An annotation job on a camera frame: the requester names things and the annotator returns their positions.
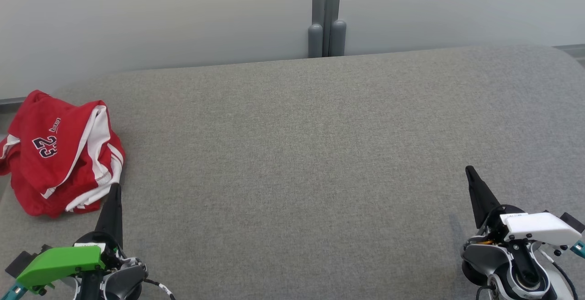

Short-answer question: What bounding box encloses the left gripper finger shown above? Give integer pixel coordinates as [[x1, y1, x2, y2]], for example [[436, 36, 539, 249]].
[[94, 183, 123, 246]]

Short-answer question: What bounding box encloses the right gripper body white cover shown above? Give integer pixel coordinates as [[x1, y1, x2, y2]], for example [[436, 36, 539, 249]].
[[475, 205, 582, 246]]

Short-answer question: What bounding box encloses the grey metal partition post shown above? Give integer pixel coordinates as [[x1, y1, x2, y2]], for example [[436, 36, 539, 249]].
[[308, 0, 347, 58]]

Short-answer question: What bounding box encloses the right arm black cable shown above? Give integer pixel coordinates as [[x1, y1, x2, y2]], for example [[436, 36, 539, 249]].
[[537, 240, 585, 300]]

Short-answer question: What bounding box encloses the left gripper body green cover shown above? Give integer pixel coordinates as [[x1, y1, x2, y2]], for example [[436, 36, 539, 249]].
[[16, 231, 124, 291]]

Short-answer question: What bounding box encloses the red and white jersey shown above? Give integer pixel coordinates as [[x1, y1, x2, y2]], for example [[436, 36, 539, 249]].
[[9, 101, 126, 218]]

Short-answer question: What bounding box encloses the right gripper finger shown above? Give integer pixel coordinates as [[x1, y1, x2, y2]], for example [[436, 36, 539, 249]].
[[465, 166, 503, 230]]

